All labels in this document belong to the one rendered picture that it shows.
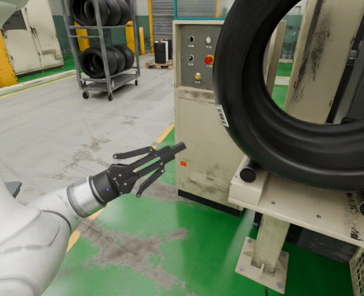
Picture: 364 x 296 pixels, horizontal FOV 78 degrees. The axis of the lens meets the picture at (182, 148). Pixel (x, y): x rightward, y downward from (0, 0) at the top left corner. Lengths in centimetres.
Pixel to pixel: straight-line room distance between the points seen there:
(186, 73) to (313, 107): 79
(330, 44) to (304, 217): 53
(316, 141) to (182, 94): 86
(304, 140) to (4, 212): 80
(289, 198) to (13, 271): 67
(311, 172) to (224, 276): 102
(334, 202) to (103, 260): 128
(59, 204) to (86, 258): 109
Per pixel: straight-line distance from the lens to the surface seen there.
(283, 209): 72
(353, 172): 60
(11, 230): 46
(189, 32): 142
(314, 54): 90
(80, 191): 57
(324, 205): 79
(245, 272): 152
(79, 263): 163
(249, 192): 67
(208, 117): 140
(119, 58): 456
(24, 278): 44
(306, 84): 91
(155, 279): 147
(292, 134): 84
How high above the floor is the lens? 127
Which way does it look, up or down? 30 degrees down
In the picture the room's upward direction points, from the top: straight up
